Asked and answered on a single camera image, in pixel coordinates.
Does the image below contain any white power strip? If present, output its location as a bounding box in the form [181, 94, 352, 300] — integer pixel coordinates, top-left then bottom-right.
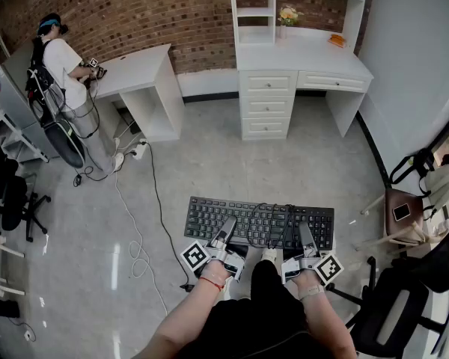
[129, 138, 150, 160]

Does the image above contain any grey metal cabinet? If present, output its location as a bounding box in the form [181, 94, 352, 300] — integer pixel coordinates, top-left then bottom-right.
[0, 64, 61, 161]

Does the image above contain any long black floor cable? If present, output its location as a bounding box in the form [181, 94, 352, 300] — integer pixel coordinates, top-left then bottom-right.
[144, 142, 196, 292]

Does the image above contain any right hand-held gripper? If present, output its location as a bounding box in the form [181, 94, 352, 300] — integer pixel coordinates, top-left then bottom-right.
[280, 221, 345, 286]

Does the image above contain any white floor cable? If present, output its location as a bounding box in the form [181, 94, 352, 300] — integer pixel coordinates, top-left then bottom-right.
[113, 140, 170, 316]

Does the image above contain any black keyboard cable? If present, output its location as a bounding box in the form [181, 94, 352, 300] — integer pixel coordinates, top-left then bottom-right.
[251, 202, 297, 250]

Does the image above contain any vase with yellow flowers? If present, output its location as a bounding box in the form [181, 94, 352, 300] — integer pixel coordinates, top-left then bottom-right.
[275, 5, 305, 40]

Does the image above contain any brown wooden stool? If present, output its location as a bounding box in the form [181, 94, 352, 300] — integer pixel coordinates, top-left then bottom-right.
[353, 187, 441, 254]

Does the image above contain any black cable with adapter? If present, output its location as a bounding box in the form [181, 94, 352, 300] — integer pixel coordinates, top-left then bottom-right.
[73, 162, 110, 187]

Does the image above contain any person's right forearm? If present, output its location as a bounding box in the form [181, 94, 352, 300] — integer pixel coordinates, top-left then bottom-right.
[291, 273, 360, 359]

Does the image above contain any white smartphone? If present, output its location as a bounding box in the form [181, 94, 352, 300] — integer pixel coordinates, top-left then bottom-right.
[391, 202, 412, 222]

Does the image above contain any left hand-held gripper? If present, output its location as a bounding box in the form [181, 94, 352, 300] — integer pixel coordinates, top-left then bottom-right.
[179, 215, 250, 283]

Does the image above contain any black oval cushion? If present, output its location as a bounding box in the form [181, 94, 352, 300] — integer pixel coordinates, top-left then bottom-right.
[43, 120, 87, 170]

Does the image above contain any white shelf rack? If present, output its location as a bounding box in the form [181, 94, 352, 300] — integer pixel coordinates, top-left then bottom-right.
[0, 88, 50, 165]

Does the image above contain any plain white desk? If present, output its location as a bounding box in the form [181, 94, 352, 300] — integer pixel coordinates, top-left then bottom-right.
[91, 43, 186, 144]

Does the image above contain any black keyboard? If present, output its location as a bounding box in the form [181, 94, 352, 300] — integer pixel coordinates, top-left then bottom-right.
[183, 195, 336, 252]

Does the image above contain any black cloth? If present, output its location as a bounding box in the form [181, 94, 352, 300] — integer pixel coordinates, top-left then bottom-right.
[0, 299, 21, 319]

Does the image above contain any wide white drawer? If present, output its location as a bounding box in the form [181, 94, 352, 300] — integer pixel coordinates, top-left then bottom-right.
[302, 73, 368, 92]

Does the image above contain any person's left forearm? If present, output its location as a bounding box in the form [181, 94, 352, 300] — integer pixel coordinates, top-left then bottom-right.
[130, 260, 230, 359]

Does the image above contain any black strap harness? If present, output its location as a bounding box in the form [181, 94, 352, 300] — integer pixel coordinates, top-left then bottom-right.
[388, 147, 441, 222]

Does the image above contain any white desk with hutch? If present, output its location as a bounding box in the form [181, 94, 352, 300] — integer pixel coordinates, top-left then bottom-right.
[227, 0, 376, 141]

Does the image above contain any beige wrist band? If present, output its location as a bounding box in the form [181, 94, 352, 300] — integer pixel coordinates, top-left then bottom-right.
[297, 284, 326, 302]

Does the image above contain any red string bracelet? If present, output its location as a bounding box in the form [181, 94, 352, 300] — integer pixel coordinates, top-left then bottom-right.
[198, 276, 225, 292]

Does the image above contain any small white drawer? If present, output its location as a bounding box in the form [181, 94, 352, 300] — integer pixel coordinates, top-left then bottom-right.
[248, 97, 292, 117]
[249, 118, 290, 136]
[246, 73, 293, 93]

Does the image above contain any black mesh office chair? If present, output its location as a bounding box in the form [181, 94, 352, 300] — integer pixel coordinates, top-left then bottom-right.
[324, 218, 449, 359]

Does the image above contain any person's black clothing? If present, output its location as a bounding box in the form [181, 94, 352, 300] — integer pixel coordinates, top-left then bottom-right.
[174, 259, 360, 359]

